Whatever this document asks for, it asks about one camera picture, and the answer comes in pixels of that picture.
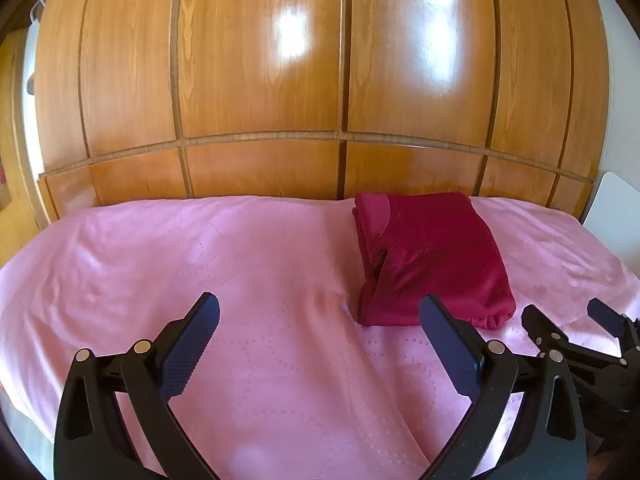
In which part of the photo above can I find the white board at bedside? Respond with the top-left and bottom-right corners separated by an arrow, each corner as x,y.
582,171 -> 640,274

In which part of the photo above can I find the pink bedspread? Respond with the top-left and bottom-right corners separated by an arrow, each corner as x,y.
1,196 -> 639,479

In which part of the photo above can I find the wooden wardrobe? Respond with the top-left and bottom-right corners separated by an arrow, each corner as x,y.
35,0 -> 608,219

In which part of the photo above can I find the dark red garment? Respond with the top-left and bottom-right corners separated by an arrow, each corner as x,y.
352,192 -> 516,330

